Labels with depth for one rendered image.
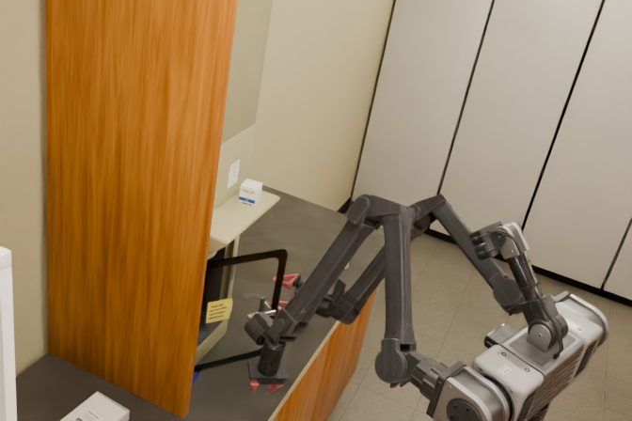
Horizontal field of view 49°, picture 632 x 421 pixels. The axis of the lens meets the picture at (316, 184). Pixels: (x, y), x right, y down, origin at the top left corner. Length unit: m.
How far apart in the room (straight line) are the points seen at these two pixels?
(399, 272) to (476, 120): 3.18
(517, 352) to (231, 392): 0.93
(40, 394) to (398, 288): 1.10
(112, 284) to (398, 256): 0.80
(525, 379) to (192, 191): 0.87
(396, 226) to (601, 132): 3.15
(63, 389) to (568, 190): 3.53
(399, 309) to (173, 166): 0.63
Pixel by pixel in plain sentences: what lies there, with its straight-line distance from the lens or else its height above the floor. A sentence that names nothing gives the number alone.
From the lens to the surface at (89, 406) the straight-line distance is 2.10.
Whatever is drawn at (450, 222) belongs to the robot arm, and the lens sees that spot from 2.12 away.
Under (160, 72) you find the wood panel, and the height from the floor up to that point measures 1.94.
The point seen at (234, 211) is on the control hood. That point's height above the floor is 1.51.
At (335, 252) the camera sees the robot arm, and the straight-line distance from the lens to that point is 1.74.
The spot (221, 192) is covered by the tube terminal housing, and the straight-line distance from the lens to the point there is 1.95.
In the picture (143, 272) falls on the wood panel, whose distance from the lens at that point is 1.90.
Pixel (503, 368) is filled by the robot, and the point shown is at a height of 1.53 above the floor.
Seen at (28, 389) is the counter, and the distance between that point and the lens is 2.22.
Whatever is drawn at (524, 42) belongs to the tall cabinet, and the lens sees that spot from 4.59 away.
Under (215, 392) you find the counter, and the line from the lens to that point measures 2.21.
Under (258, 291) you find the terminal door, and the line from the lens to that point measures 2.08.
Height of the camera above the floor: 2.48
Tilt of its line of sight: 27 degrees down
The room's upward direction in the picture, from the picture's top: 11 degrees clockwise
